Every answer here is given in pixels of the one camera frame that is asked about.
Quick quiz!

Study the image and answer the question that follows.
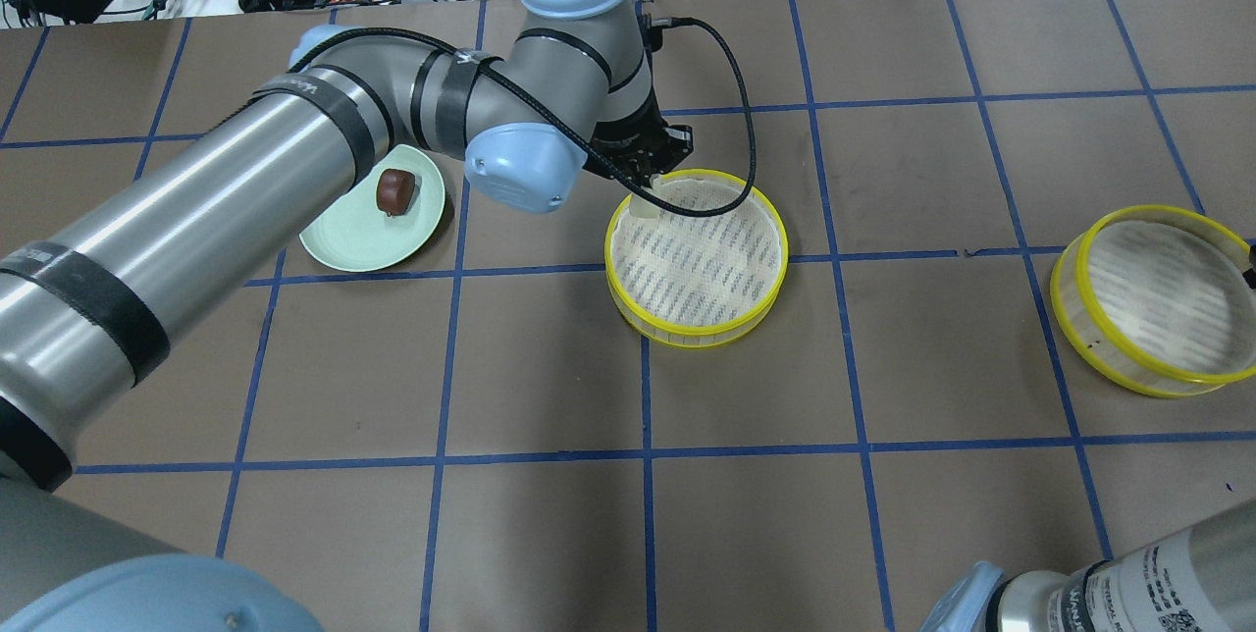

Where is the side yellow bamboo steamer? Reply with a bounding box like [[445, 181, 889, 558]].
[[1049, 204, 1255, 400]]

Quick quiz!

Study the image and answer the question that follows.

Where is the white bun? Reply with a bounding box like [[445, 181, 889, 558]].
[[628, 193, 662, 220]]

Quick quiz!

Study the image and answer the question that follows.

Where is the brown bun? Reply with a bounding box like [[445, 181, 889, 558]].
[[374, 168, 418, 217]]

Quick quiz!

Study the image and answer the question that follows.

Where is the mint green plate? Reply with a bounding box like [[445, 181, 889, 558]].
[[296, 144, 445, 273]]

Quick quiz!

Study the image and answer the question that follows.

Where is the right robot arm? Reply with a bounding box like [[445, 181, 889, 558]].
[[923, 214, 1253, 631]]

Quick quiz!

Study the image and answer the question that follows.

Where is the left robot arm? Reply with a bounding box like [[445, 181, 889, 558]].
[[1, 0, 677, 631]]

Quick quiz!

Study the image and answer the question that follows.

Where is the centre yellow bamboo steamer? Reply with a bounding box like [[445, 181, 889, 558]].
[[602, 188, 790, 349]]

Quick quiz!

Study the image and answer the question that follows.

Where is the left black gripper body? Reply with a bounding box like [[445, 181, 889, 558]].
[[585, 98, 695, 186]]

